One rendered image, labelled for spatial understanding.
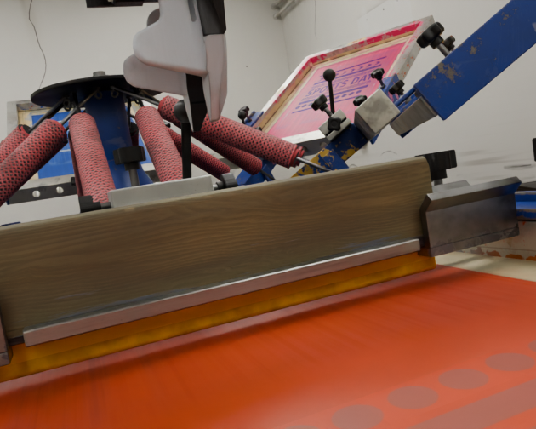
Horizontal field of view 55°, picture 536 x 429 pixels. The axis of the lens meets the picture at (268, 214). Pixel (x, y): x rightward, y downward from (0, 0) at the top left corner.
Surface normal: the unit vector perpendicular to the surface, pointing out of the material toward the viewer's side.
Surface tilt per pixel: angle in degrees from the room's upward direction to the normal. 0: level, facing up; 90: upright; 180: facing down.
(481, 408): 0
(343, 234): 90
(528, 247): 90
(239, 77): 90
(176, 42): 82
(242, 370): 0
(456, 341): 0
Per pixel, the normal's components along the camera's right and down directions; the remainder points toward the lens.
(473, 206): 0.36, 0.01
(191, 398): -0.16, -0.98
